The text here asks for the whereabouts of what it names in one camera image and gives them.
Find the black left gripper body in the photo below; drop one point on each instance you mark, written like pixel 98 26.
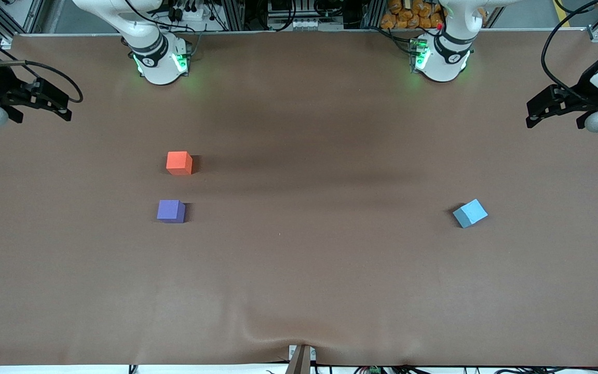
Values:
pixel 582 84

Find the light blue foam block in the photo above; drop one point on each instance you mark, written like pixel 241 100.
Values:
pixel 470 213

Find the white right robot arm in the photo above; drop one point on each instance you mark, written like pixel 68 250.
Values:
pixel 156 62

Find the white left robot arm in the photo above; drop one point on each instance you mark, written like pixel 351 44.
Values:
pixel 442 57

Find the orange foam block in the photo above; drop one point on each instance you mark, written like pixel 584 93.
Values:
pixel 178 162

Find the purple foam block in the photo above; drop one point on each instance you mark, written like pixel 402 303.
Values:
pixel 170 211

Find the bag of orange objects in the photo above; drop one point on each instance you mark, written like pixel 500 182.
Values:
pixel 408 14

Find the white power strip with plugs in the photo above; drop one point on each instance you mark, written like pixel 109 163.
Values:
pixel 190 14

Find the small white power strip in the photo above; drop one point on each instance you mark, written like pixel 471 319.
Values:
pixel 304 24

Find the brown table mat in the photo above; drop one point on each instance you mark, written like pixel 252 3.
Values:
pixel 299 259

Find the green terminal connector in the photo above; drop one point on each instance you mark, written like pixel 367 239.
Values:
pixel 375 370

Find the brown post with white bracket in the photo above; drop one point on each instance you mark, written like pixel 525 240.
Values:
pixel 300 361

